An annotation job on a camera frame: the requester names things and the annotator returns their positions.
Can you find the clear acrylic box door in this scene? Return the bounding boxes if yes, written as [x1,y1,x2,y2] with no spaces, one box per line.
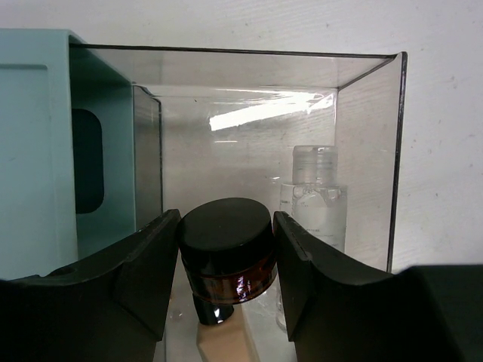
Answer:
[69,44,408,362]

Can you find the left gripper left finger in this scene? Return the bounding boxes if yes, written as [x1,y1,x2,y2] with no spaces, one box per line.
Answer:
[1,210,180,361]

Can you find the clear bottle blue label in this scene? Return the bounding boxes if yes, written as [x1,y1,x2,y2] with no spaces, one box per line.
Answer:
[274,145,348,333]

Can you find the beige foundation bottle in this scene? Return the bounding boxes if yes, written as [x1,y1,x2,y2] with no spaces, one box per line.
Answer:
[193,296,260,362]

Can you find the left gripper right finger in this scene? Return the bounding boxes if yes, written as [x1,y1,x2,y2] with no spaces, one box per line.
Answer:
[274,212,482,361]

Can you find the teal makeup organizer box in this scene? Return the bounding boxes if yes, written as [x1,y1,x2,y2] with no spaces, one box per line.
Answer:
[0,29,164,282]

